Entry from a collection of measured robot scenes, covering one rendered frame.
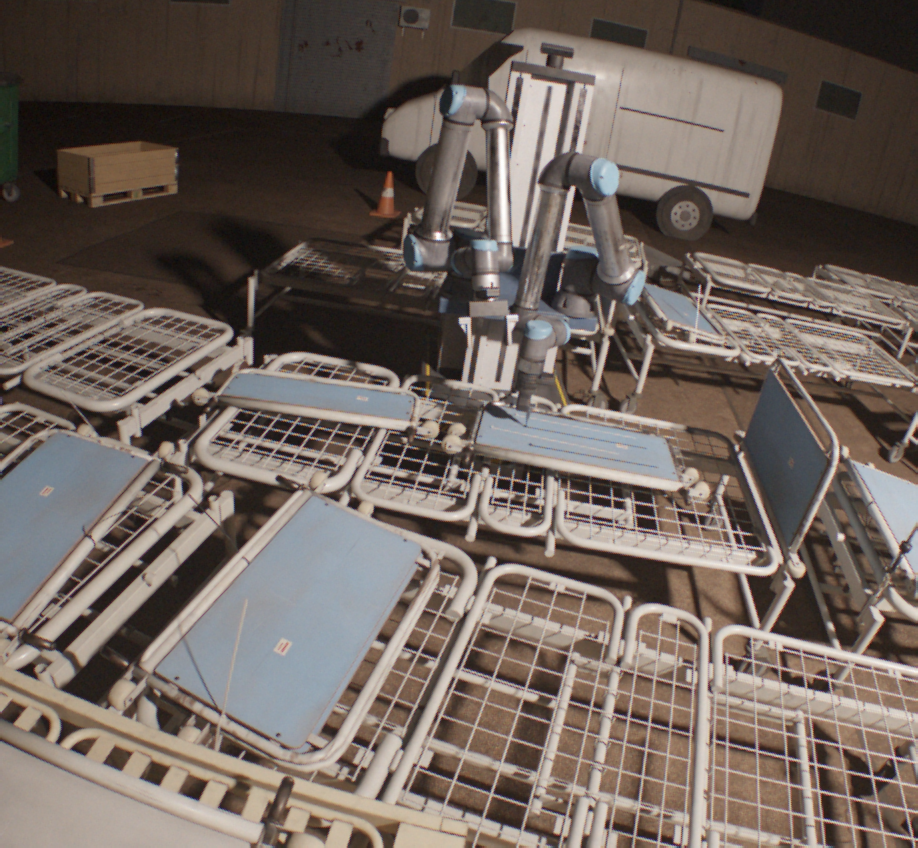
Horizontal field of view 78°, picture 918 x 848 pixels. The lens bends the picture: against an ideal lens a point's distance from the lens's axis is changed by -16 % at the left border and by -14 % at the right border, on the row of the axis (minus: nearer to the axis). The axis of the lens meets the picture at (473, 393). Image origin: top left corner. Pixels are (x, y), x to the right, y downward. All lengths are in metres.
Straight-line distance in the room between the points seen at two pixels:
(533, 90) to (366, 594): 2.02
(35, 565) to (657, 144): 8.73
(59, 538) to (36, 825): 0.85
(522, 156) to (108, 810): 2.53
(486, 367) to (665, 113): 6.79
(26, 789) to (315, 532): 0.92
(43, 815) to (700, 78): 9.46
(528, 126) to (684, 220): 6.95
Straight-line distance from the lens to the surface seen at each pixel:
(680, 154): 9.48
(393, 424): 2.30
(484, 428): 2.27
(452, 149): 2.41
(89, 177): 7.79
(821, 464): 2.13
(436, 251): 2.53
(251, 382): 2.53
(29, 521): 1.91
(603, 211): 2.30
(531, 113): 2.79
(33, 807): 1.22
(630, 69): 9.29
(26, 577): 1.76
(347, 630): 1.53
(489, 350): 3.02
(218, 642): 1.47
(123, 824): 1.17
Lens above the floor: 1.69
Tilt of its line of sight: 27 degrees down
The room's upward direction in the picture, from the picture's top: 9 degrees clockwise
